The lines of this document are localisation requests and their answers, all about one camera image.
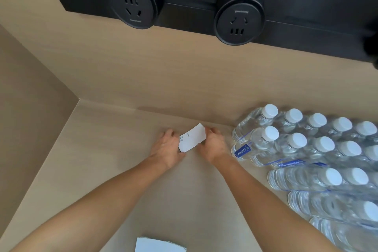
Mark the person's left fingers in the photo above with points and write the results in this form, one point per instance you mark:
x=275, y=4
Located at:
x=169, y=133

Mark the person's right fingers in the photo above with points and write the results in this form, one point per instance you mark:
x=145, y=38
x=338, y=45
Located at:
x=215, y=132

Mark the black power track rail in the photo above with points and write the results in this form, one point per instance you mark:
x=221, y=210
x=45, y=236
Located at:
x=265, y=9

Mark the person's left hand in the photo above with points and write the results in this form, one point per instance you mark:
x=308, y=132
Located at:
x=165, y=150

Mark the person's right hand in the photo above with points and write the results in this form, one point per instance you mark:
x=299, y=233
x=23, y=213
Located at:
x=214, y=147

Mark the white paper card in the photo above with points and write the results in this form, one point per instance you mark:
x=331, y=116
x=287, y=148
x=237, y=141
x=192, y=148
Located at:
x=192, y=138

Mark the person's right forearm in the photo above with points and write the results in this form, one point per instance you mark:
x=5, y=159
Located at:
x=265, y=201

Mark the group of clear water bottles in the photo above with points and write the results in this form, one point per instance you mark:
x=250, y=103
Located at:
x=319, y=166

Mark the black object at edge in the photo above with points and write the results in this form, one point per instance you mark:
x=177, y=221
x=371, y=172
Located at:
x=371, y=49

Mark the stack of white paper cards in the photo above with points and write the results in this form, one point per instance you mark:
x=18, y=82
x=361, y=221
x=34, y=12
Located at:
x=159, y=246

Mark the person's left forearm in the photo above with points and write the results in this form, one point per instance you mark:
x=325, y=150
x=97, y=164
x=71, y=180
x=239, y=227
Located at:
x=97, y=201

